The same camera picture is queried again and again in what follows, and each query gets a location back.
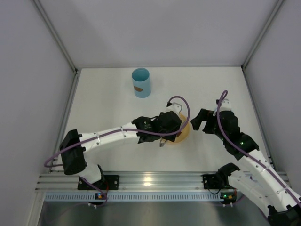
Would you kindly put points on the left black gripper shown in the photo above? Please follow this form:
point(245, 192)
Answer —
point(171, 131)

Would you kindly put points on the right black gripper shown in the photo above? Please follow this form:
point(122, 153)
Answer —
point(209, 123)

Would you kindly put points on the metal tongs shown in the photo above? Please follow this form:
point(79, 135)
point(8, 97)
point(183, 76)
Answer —
point(162, 142)

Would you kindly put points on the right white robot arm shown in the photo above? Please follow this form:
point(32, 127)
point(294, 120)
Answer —
point(265, 188)

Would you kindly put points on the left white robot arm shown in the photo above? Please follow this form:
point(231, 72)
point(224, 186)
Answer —
point(79, 149)

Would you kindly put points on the yellow round plate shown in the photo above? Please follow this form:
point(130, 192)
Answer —
point(185, 132)

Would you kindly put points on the light blue cylindrical container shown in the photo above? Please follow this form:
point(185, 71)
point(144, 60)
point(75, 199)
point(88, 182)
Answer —
point(141, 82)

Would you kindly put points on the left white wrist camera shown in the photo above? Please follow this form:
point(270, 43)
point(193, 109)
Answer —
point(174, 107)

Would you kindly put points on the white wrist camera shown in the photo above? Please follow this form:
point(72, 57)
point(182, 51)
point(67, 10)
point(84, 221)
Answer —
point(174, 107)
point(225, 105)

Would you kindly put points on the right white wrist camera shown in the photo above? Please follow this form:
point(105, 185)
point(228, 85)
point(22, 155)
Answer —
point(225, 105)

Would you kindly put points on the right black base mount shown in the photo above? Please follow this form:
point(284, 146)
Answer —
point(212, 181)

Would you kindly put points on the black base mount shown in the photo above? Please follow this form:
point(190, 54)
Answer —
point(110, 182)
point(212, 181)

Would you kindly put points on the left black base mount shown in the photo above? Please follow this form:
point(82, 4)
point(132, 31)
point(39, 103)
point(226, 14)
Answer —
point(110, 182)

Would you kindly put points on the aluminium mounting rail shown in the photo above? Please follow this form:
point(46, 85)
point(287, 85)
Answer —
point(129, 181)

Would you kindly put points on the right aluminium frame post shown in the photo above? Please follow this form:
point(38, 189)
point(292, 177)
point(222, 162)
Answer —
point(262, 33)

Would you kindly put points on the aluminium frame post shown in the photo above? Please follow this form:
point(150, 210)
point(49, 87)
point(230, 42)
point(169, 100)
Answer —
point(262, 33)
point(54, 34)

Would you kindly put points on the white slotted cable duct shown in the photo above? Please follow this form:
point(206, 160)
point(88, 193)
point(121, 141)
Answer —
point(133, 197)

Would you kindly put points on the left aluminium frame post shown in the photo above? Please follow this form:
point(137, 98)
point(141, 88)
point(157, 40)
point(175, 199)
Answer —
point(54, 34)

